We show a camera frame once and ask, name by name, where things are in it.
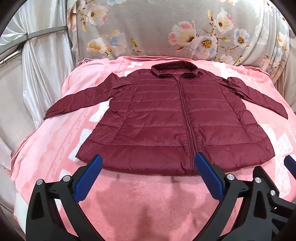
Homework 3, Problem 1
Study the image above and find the maroon puffer jacket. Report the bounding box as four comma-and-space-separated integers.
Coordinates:
45, 61, 288, 176

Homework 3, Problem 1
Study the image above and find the pink patterned blanket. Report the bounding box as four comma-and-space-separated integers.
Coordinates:
11, 56, 295, 240

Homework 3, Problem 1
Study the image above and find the grey floral bed sheet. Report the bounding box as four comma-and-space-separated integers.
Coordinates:
67, 1, 295, 82

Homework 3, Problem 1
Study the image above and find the white satin curtain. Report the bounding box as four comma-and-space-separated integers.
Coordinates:
1, 1, 74, 169

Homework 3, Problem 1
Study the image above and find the grey curtain tieback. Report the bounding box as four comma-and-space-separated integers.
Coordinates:
1, 26, 68, 54

